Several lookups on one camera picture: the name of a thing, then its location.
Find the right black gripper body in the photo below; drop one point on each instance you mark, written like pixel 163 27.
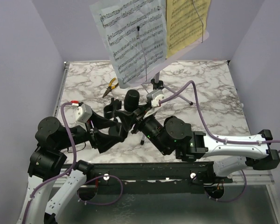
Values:
pixel 139 121

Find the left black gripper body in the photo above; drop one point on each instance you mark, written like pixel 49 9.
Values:
pixel 92 136

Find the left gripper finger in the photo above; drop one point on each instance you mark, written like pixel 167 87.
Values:
pixel 99 122
pixel 106 141

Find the black microphone desk stand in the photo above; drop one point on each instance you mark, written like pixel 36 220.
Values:
pixel 109 113

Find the black microphone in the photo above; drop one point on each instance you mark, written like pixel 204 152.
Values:
pixel 131 100

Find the white sheet music page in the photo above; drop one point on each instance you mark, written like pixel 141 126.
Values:
pixel 134 34

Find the yellow sheet music page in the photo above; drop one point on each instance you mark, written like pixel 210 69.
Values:
pixel 186 23

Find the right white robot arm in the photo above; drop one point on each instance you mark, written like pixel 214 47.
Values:
pixel 176 136

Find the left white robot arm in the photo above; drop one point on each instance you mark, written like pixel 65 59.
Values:
pixel 49 189

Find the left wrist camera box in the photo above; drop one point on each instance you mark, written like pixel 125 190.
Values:
pixel 82 112

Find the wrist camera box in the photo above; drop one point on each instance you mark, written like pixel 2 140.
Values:
pixel 153 99
pixel 82 112

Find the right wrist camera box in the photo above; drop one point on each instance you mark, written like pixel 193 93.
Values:
pixel 153 99

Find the yellow handled pliers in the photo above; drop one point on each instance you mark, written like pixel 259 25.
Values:
pixel 111 86

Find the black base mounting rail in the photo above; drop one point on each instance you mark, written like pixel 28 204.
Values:
pixel 151 178

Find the aluminium extrusion rail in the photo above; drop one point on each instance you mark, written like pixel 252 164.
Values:
pixel 253 177

